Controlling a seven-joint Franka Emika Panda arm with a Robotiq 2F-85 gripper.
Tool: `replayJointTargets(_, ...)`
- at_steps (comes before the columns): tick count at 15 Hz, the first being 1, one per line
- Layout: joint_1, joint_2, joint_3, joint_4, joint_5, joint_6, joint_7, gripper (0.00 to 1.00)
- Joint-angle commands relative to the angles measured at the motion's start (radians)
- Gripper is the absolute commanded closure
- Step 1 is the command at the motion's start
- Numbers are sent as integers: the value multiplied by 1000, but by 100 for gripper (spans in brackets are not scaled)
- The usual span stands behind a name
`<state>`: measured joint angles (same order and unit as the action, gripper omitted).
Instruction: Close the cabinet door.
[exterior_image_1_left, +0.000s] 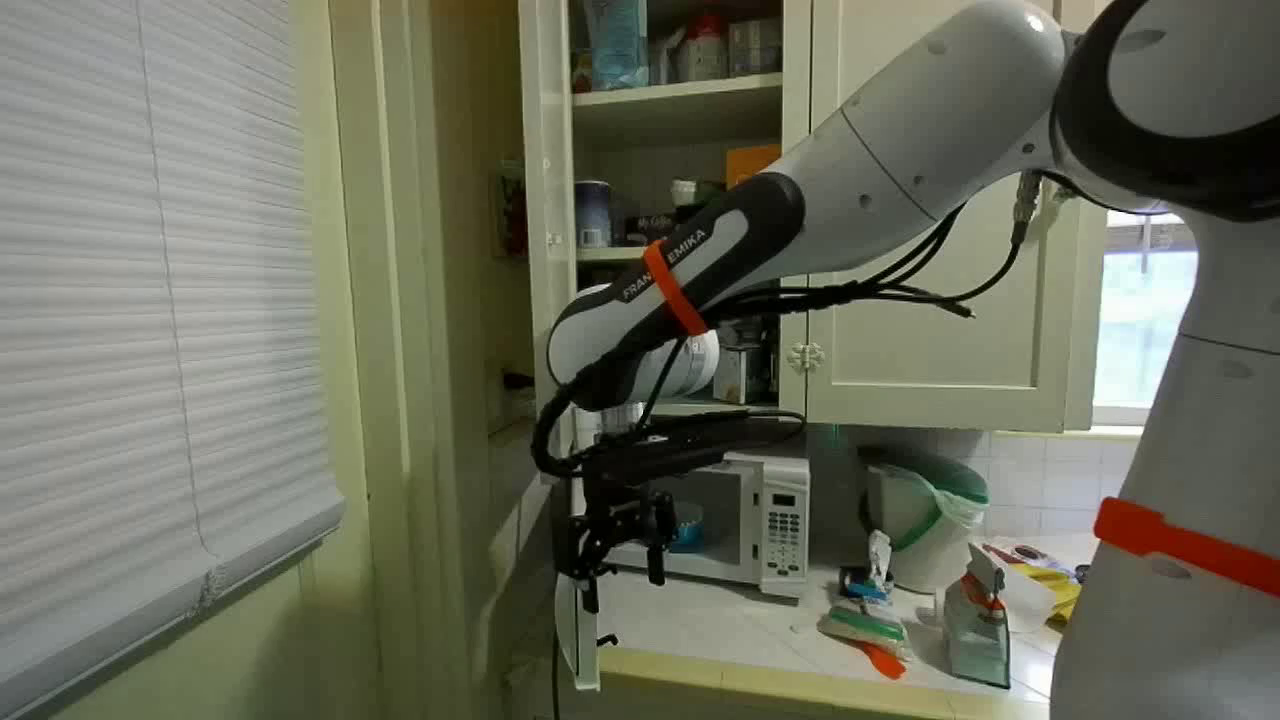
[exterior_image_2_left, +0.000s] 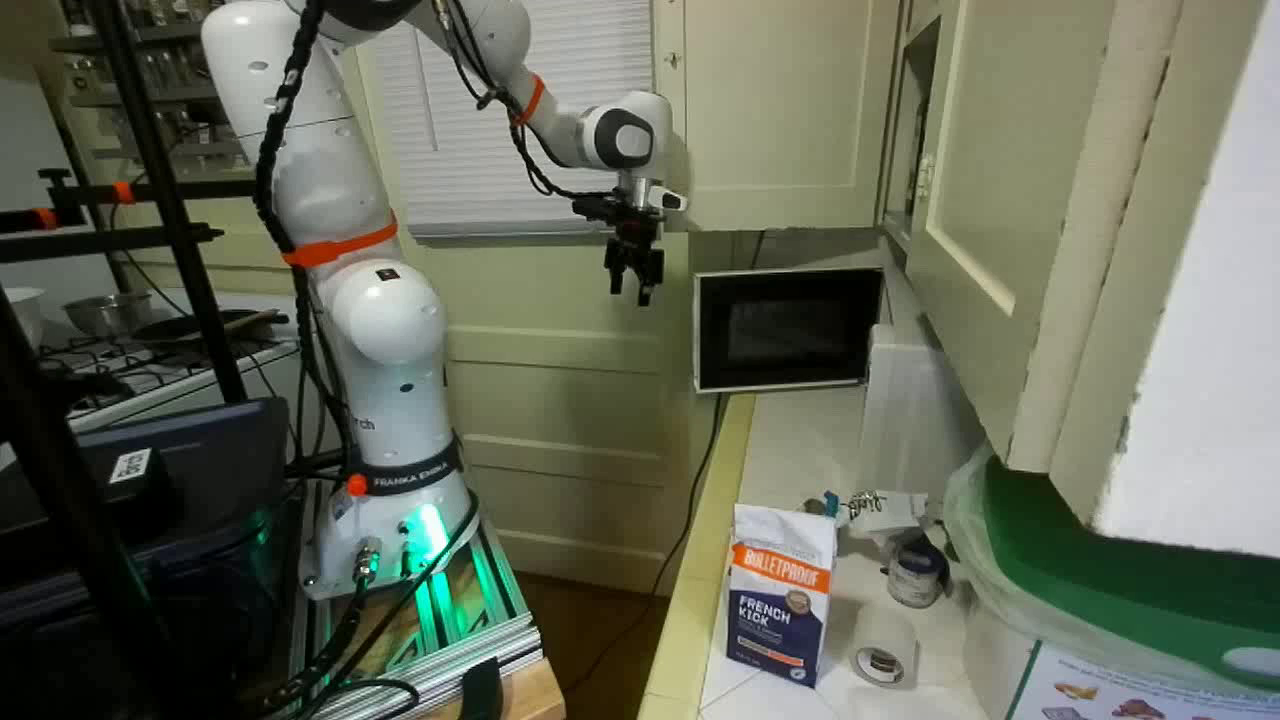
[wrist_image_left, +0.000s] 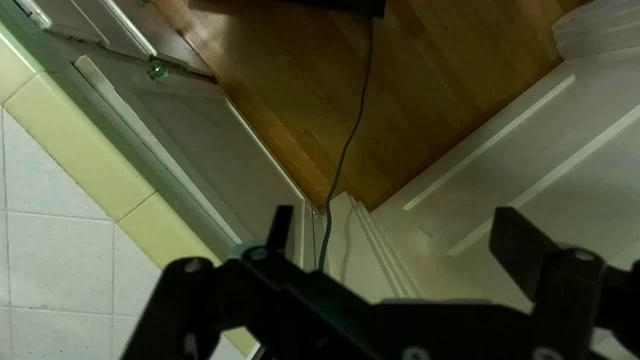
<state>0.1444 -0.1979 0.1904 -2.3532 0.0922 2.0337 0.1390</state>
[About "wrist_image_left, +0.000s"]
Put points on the white panelled door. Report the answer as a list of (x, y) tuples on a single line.
[(565, 154)]

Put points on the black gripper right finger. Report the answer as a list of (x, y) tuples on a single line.
[(573, 291)]

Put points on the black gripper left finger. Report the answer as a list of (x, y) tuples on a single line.
[(292, 314)]

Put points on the white lower cabinet door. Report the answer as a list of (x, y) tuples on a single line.
[(218, 171)]

